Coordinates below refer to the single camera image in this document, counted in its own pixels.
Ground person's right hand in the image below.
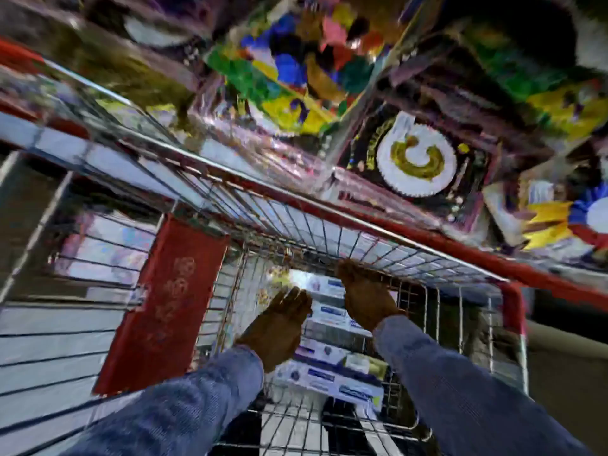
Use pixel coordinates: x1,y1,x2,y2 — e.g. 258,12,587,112
334,259,405,332

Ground yellow and blue packet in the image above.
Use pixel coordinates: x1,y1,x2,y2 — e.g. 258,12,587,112
484,179,608,254

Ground person's right forearm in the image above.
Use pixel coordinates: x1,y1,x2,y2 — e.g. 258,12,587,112
372,315,594,456

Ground metal wire shopping cart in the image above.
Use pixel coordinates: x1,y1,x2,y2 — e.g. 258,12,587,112
0,38,608,456

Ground person's left hand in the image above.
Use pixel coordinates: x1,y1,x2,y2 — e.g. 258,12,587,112
236,286,313,374

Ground red cart seat flap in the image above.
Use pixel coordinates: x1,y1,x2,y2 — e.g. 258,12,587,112
92,215,231,397

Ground green and yellow packets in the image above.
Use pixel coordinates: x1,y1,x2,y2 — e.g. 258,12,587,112
463,21,608,140

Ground person's left forearm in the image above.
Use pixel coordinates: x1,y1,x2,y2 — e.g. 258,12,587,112
62,345,265,456

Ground pile of colourful packets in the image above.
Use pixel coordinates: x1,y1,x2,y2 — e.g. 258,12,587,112
207,0,397,138

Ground black pack with white circle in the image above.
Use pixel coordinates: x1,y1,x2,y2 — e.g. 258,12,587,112
339,106,502,226

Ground white and blue box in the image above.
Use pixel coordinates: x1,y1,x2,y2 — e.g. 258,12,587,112
305,300,374,339
275,360,386,410
294,336,389,381
290,270,346,300

